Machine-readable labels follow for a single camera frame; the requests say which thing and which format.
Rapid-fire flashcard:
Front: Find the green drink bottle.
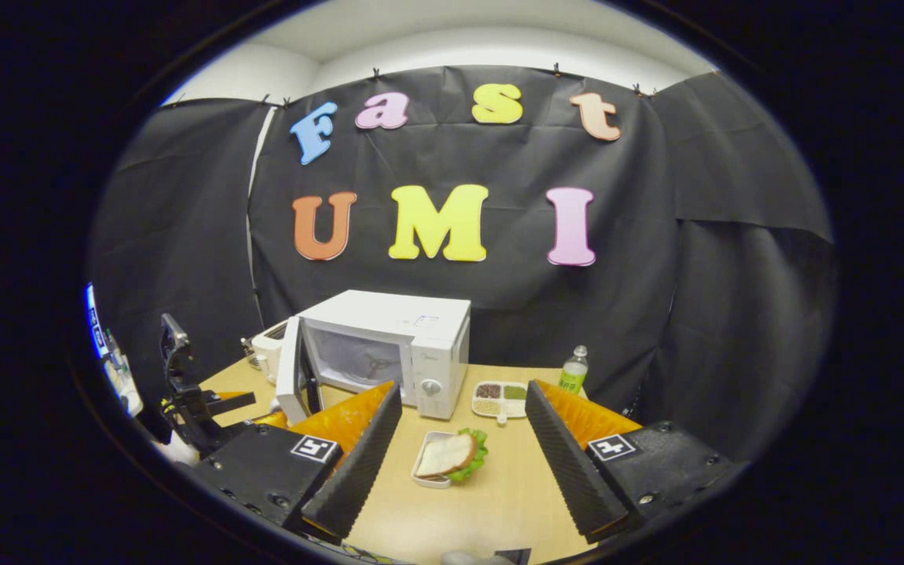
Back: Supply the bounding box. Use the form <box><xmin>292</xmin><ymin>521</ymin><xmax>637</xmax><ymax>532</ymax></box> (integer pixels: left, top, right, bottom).
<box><xmin>559</xmin><ymin>345</ymin><xmax>589</xmax><ymax>396</ymax></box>

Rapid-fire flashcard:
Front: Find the black backdrop cloth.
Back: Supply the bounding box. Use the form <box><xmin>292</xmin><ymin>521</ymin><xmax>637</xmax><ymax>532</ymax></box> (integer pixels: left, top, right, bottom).
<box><xmin>87</xmin><ymin>65</ymin><xmax>837</xmax><ymax>464</ymax></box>

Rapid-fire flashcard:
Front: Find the white and blue object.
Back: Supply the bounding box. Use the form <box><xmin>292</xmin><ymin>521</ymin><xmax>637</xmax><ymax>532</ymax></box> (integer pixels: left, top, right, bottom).
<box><xmin>83</xmin><ymin>282</ymin><xmax>144</xmax><ymax>418</ymax></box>

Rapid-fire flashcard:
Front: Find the small white appliance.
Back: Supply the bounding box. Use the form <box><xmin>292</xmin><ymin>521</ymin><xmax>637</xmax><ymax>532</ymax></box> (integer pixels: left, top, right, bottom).
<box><xmin>242</xmin><ymin>319</ymin><xmax>297</xmax><ymax>387</ymax></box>

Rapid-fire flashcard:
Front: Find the divided plate of grains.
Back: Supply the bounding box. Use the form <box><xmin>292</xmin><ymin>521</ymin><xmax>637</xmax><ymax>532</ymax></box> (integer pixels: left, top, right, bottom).
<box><xmin>472</xmin><ymin>381</ymin><xmax>530</xmax><ymax>425</ymax></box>

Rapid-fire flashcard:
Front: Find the white ribbed tray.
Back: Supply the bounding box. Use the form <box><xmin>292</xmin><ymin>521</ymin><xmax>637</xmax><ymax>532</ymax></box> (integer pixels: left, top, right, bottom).
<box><xmin>411</xmin><ymin>430</ymin><xmax>457</xmax><ymax>490</ymax></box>

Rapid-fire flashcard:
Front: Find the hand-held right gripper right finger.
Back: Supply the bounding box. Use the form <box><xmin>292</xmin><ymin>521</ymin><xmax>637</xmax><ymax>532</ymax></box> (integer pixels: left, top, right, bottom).
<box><xmin>524</xmin><ymin>379</ymin><xmax>747</xmax><ymax>545</ymax></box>

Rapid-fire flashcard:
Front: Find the white microwave oven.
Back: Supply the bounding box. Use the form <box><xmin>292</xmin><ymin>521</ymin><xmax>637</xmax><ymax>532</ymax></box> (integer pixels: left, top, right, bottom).
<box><xmin>274</xmin><ymin>290</ymin><xmax>472</xmax><ymax>426</ymax></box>

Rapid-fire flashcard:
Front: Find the sandwich with lettuce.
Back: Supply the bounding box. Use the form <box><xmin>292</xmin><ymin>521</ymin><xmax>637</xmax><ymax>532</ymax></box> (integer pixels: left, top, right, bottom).
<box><xmin>417</xmin><ymin>428</ymin><xmax>490</xmax><ymax>484</ymax></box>

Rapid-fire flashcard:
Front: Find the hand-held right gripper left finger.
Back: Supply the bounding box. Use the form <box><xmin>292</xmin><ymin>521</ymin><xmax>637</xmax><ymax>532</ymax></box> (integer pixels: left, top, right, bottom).
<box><xmin>185</xmin><ymin>381</ymin><xmax>404</xmax><ymax>542</ymax></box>

